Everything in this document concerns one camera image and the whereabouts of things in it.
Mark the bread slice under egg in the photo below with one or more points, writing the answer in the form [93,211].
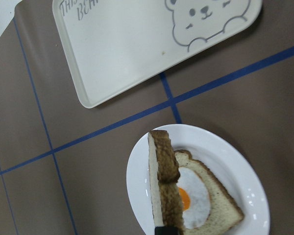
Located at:
[224,213]

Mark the white round plate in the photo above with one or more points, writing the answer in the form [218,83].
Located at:
[227,164]

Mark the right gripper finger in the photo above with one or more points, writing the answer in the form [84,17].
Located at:
[166,230]

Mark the fried egg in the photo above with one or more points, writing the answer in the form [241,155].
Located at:
[195,198]

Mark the cream bear serving tray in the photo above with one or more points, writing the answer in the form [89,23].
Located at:
[114,45]

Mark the bread slice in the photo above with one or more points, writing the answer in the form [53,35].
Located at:
[224,213]
[167,207]

